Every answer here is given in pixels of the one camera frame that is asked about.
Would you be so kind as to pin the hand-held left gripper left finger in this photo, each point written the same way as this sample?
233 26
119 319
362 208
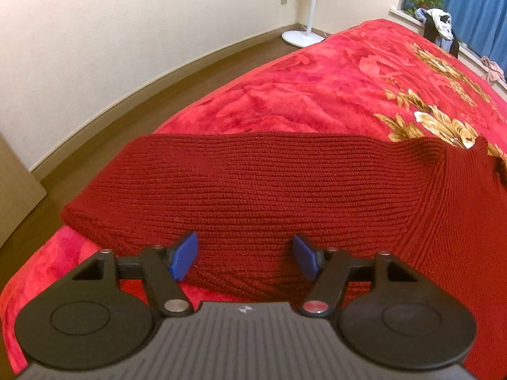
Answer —
184 255

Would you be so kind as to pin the light wooden door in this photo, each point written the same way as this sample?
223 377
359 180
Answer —
16 190

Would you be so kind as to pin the red floral blanket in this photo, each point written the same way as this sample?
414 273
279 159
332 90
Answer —
317 79

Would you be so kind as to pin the green potted plant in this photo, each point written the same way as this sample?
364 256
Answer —
424 0

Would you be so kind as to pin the dark red knit sweater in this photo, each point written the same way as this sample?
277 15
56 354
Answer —
277 194

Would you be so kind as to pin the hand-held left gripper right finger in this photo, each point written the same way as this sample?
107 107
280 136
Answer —
305 255

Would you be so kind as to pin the pink cloth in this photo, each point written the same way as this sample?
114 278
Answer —
493 70

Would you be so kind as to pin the white standing fan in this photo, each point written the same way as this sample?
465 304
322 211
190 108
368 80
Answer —
313 8

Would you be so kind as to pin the pile of clothes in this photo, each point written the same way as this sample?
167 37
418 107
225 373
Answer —
439 23

